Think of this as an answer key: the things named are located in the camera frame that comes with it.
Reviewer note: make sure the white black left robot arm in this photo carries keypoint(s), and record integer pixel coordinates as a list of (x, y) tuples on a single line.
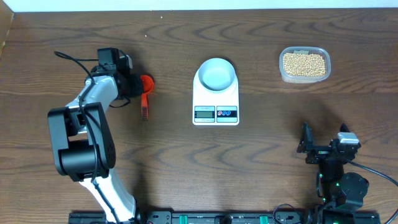
[(82, 144)]

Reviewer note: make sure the grey round bowl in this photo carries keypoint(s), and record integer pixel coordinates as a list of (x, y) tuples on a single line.
[(216, 74)]

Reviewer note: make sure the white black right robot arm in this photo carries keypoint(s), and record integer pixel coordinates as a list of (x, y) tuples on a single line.
[(342, 192)]

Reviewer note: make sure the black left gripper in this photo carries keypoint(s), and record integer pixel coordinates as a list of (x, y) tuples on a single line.
[(139, 86)]

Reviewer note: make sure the red measuring scoop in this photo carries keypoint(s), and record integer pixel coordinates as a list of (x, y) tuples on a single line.
[(148, 84)]

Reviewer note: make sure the clear plastic container of beans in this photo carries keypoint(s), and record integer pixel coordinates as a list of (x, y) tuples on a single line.
[(304, 65)]

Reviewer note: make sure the white digital kitchen scale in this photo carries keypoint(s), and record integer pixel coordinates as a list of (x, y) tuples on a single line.
[(215, 108)]

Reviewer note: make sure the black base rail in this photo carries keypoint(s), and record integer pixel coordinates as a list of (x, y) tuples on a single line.
[(234, 218)]

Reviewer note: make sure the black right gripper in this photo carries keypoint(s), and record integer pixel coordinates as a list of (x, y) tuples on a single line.
[(306, 145)]

